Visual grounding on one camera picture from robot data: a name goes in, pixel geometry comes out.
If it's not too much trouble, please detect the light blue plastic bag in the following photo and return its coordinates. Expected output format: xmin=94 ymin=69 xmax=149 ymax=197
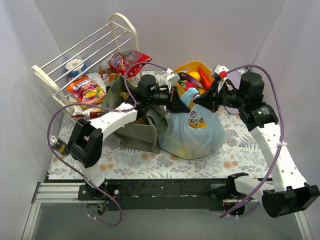
xmin=158 ymin=104 xmax=226 ymax=160

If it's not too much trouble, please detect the green canvas tote bag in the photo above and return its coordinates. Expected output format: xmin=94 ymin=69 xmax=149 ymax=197
xmin=102 ymin=75 xmax=168 ymax=154

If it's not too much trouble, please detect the brown paper snack bag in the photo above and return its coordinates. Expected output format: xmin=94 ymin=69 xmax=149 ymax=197
xmin=120 ymin=92 xmax=150 ymax=125

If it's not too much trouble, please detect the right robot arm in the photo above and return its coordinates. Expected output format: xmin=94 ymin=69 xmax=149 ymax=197
xmin=193 ymin=71 xmax=320 ymax=218

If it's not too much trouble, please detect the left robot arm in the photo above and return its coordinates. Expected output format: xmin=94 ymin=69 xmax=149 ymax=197
xmin=67 ymin=74 xmax=190 ymax=188

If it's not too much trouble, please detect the chocolate white donut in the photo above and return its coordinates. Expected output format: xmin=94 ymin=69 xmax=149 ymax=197
xmin=225 ymin=79 xmax=235 ymax=90

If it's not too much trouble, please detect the red chili pepper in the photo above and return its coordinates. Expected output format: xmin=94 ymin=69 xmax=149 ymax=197
xmin=198 ymin=66 xmax=212 ymax=91

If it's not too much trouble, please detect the purple tray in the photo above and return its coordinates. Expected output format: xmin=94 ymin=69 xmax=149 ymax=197
xmin=224 ymin=68 xmax=248 ymax=115

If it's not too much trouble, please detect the pink dragon fruit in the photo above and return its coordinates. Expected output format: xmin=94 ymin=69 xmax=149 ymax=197
xmin=179 ymin=80 xmax=198 ymax=92

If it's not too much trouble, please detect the yellow plastic fruit basket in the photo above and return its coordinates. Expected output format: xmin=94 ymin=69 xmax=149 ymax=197
xmin=172 ymin=61 xmax=218 ymax=96

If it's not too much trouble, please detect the purple eggplant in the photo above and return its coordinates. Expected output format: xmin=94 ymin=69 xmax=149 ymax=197
xmin=178 ymin=72 xmax=203 ymax=88

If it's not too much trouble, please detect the red snack bag lower shelf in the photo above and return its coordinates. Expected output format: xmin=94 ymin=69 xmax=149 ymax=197
xmin=107 ymin=49 xmax=152 ymax=77

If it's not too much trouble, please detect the colourful fruit candy bag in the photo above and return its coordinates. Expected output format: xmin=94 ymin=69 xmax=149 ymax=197
xmin=66 ymin=76 xmax=107 ymax=105

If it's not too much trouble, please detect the blue white tin can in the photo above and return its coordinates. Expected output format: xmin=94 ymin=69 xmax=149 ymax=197
xmin=65 ymin=57 xmax=86 ymax=77

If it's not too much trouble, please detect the white metal shelf rack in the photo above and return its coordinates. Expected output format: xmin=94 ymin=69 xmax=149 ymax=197
xmin=31 ymin=12 xmax=152 ymax=107

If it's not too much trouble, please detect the dark drink can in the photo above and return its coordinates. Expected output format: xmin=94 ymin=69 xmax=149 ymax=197
xmin=49 ymin=135 xmax=70 ymax=156

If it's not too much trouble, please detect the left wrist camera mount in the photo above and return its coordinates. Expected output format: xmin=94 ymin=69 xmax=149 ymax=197
xmin=165 ymin=68 xmax=180 ymax=88

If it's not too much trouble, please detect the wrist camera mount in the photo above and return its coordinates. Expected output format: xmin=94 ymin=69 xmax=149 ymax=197
xmin=165 ymin=68 xmax=180 ymax=88
xmin=211 ymin=64 xmax=229 ymax=82

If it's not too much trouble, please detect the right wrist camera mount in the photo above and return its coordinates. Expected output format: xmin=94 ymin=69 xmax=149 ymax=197
xmin=211 ymin=64 xmax=229 ymax=82

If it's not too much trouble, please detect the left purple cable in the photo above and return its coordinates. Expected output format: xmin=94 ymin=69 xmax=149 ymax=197
xmin=46 ymin=61 xmax=173 ymax=227

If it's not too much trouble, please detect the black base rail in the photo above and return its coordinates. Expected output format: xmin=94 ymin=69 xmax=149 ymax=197
xmin=77 ymin=178 xmax=258 ymax=211

